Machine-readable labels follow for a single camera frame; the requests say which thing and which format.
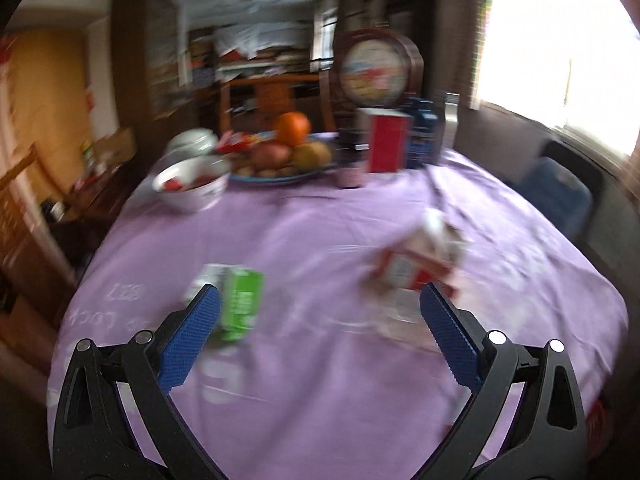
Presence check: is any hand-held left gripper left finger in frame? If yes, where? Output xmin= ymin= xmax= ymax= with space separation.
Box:
xmin=52 ymin=282 xmax=223 ymax=480

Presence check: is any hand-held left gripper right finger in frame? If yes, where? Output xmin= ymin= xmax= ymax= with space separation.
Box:
xmin=419 ymin=281 xmax=588 ymax=480

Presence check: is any green white carton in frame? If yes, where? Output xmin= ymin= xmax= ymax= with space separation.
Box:
xmin=185 ymin=262 xmax=266 ymax=343

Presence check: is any red white printed carton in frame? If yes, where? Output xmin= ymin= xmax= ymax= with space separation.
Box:
xmin=370 ymin=207 xmax=468 ymax=303

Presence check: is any purple tablecloth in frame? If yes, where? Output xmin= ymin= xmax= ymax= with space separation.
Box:
xmin=47 ymin=147 xmax=631 ymax=476

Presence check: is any white ceramic bowl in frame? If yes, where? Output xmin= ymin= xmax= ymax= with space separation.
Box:
xmin=151 ymin=156 xmax=232 ymax=213

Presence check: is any blue chair cushion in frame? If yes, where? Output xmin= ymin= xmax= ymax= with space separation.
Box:
xmin=517 ymin=156 xmax=593 ymax=233

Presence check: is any dark supplement bottle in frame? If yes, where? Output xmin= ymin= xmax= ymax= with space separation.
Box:
xmin=337 ymin=130 xmax=368 ymax=189

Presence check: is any fruit plate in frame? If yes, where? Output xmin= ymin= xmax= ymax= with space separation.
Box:
xmin=227 ymin=132 xmax=341 ymax=186

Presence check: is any red apple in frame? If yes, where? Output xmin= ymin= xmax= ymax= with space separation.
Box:
xmin=250 ymin=142 xmax=292 ymax=171

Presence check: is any white lidded bowl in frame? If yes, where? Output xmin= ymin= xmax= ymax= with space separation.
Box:
xmin=166 ymin=128 xmax=221 ymax=158

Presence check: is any blue supplement bottle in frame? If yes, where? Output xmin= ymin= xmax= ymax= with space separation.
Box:
xmin=404 ymin=97 xmax=446 ymax=168

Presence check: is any red snack packet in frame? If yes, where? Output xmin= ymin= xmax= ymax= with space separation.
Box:
xmin=215 ymin=131 xmax=273 ymax=155

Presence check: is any red box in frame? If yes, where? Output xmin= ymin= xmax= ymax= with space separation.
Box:
xmin=357 ymin=107 xmax=413 ymax=174

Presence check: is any cardboard box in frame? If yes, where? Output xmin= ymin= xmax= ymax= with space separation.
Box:
xmin=92 ymin=127 xmax=138 ymax=171

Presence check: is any wooden armchair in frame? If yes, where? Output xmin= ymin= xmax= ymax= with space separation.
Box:
xmin=0 ymin=142 xmax=76 ymax=311

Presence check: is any steel bottle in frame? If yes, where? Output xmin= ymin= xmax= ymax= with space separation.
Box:
xmin=440 ymin=92 xmax=461 ymax=151

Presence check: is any yellow pear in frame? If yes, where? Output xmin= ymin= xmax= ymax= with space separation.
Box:
xmin=291 ymin=141 xmax=333 ymax=171

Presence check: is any orange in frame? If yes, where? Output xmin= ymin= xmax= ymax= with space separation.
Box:
xmin=272 ymin=111 xmax=312 ymax=147

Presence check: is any decorative plate on wooden stand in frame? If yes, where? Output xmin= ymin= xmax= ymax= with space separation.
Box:
xmin=332 ymin=27 xmax=426 ymax=133

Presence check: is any glass door wooden cabinet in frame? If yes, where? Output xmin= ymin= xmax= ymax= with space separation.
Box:
xmin=111 ymin=0 xmax=196 ymax=126

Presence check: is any white sheet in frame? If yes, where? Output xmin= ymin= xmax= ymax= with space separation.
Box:
xmin=212 ymin=22 xmax=316 ymax=61

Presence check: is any window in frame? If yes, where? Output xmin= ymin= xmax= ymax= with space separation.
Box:
xmin=477 ymin=0 xmax=640 ymax=161

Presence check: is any tall dark wooden cabinet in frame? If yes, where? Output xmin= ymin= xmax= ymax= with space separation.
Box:
xmin=385 ymin=0 xmax=441 ymax=106

